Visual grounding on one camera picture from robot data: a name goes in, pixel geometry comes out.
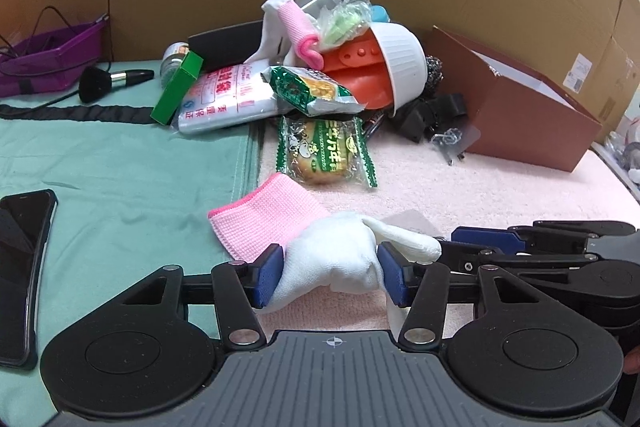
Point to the green wrapped cake packet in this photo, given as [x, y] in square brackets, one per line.
[322, 152]

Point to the orange silicone mitt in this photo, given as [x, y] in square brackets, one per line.
[357, 74]

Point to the person's right hand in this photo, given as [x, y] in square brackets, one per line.
[633, 360]

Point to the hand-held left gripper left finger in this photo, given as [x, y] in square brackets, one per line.
[267, 276]

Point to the white ribbed bowl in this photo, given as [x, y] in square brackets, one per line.
[402, 62]

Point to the stacked cardboard boxes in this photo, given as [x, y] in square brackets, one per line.
[612, 62]

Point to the white tissue packet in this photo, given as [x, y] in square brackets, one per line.
[225, 99]

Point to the purple plastic basket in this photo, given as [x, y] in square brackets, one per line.
[45, 57]

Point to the pink towel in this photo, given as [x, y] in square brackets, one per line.
[475, 192]

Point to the steel wool scrubber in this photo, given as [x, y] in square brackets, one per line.
[434, 72]

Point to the green cardboard box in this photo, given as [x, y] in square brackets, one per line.
[175, 92]

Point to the brown cardboard box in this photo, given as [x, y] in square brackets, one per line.
[510, 117]

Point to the green snack packet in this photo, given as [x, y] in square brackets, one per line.
[310, 91]

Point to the white glove with pink cuff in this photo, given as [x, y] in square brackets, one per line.
[320, 232]
[295, 24]

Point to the black smartphone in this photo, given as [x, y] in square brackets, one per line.
[22, 272]

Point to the red black packet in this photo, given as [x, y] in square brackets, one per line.
[374, 124]

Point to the clear bag of green pieces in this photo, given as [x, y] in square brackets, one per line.
[345, 19]

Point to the black makeup brush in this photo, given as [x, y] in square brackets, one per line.
[95, 83]

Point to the black plastic clamp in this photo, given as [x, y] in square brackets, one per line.
[425, 112]

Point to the small glass jar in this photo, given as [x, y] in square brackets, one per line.
[172, 57]

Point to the clear plastic bag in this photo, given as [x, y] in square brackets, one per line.
[625, 152]

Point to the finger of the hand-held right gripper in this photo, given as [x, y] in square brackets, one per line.
[482, 239]
[475, 257]

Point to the green cloth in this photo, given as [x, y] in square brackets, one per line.
[125, 167]

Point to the black flat case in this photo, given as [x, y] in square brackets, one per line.
[225, 39]

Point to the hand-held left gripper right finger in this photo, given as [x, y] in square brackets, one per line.
[393, 276]

